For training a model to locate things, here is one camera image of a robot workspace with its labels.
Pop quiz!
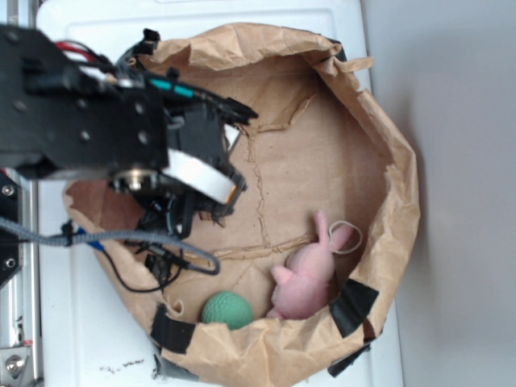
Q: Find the pink plush bunny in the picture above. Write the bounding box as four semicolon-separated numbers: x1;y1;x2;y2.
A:
266;210;363;320

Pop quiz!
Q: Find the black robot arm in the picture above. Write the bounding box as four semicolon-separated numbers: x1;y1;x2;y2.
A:
1;25;256;239

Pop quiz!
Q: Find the aluminium frame rail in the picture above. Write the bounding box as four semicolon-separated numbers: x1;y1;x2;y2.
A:
0;0;44;387

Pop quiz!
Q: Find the thin black cable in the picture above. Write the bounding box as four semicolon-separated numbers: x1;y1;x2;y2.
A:
94;237;190;293

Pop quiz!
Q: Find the brown paper bag bin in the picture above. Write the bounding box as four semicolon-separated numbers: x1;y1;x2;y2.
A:
62;22;421;387

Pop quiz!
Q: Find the green dimpled ball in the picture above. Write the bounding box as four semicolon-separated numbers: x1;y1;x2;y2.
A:
201;291;253;330

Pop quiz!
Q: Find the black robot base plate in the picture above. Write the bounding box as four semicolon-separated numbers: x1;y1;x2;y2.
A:
0;170;21;288

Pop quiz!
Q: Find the brown wood chip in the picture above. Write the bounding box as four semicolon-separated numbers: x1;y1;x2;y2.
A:
198;211;226;227

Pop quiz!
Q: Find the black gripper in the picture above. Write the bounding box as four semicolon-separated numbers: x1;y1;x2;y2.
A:
110;68;258;239

